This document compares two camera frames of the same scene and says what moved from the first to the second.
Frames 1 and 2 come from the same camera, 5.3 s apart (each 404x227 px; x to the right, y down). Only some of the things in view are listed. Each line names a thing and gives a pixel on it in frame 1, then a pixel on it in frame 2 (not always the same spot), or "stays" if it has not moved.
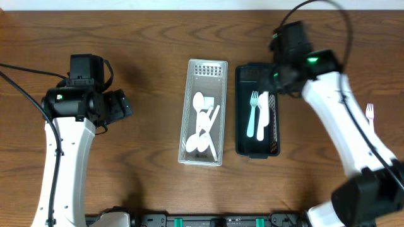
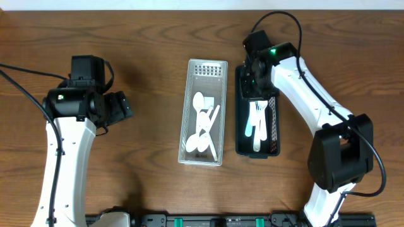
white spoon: x=204 y=141 stays
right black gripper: x=292 y=90 → x=247 y=93
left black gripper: x=118 y=108 stays
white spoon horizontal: x=204 y=122 stays
